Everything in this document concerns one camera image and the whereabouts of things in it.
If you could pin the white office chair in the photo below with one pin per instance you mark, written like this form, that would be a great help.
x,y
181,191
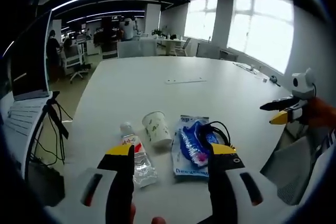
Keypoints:
x,y
74,58

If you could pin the black box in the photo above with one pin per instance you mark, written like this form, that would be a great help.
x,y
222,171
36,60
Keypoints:
x,y
46,184

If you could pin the clear plastic water bottle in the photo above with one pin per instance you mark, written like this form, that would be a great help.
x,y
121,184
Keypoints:
x,y
141,161

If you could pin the grey mesh chair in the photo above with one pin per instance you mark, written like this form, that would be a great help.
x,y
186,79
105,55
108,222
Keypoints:
x,y
291,171

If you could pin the person's left hand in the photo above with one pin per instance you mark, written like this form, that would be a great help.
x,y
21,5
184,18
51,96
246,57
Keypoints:
x,y
133,214

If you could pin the white table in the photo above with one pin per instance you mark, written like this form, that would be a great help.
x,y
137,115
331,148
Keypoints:
x,y
183,98

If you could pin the small black device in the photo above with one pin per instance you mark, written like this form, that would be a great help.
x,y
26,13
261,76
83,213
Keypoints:
x,y
274,79

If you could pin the person's right hand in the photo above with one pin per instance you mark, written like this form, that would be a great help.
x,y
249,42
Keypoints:
x,y
319,112

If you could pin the open laptop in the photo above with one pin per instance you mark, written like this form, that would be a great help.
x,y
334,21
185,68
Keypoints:
x,y
29,77

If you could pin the white paper cup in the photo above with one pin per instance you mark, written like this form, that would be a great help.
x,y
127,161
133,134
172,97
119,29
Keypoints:
x,y
157,129

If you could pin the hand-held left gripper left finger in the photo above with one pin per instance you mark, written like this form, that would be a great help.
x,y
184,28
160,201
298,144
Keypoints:
x,y
119,179

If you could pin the black tripod stand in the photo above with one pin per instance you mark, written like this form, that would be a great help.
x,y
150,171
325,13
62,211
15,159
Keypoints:
x,y
56,119

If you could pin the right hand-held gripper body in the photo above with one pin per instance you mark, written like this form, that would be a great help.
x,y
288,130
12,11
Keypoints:
x,y
303,87

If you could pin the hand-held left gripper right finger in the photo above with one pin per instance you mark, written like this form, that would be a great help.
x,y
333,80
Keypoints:
x,y
223,179

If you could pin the green potted plant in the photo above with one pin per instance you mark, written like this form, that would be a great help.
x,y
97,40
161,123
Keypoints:
x,y
156,32

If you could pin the blue and white plastic packet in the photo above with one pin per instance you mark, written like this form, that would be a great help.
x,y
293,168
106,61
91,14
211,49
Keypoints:
x,y
187,142

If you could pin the white mesh chair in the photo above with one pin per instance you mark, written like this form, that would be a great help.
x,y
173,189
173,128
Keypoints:
x,y
182,47

